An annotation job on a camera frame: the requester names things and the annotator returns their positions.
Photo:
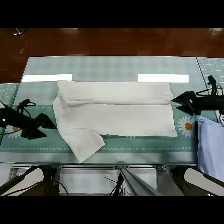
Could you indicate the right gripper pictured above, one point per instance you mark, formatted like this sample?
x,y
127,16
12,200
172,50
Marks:
x,y
201,102

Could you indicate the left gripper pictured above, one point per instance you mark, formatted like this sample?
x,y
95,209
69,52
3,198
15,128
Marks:
x,y
28,124

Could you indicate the white shirt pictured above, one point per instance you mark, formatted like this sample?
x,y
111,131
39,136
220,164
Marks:
x,y
126,116

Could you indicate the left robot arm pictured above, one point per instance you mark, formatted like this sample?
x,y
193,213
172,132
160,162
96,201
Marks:
x,y
10,118

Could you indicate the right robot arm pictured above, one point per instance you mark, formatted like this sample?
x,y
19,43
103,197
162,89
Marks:
x,y
213,102

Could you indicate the light blue garment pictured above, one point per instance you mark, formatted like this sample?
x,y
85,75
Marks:
x,y
211,150

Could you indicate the silver frame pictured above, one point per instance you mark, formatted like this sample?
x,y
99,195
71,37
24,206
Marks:
x,y
140,181

